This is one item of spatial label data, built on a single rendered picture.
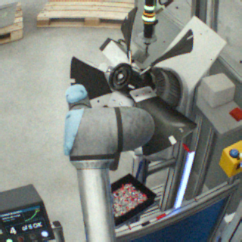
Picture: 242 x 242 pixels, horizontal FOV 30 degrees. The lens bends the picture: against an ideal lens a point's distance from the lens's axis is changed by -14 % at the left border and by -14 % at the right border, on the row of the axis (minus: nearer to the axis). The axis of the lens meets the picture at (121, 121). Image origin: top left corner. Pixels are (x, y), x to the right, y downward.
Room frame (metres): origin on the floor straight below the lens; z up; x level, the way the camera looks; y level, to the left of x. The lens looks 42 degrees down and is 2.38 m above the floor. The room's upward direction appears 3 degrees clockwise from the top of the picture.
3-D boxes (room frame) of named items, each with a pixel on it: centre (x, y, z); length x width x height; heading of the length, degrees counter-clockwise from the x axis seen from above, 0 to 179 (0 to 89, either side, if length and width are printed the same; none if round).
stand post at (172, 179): (1.79, -0.30, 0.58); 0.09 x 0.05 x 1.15; 30
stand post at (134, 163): (1.67, -0.10, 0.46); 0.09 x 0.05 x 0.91; 30
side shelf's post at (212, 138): (1.88, -0.50, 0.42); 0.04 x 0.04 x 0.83; 30
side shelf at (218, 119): (1.88, -0.50, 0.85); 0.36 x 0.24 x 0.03; 30
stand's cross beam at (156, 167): (1.73, -0.20, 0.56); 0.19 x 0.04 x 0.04; 120
